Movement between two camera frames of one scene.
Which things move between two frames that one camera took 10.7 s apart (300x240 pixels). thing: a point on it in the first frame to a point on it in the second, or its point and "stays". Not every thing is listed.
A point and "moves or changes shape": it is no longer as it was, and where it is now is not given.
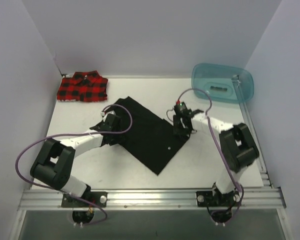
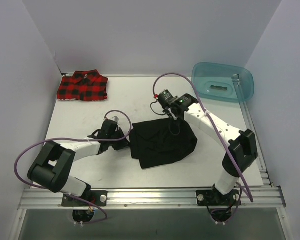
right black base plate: (217, 199) stays
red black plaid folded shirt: (82, 86) stays
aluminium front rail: (51, 199) stays
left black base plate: (99, 198) stays
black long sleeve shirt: (149, 137) moves or changes shape
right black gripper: (180, 125) to (172, 117)
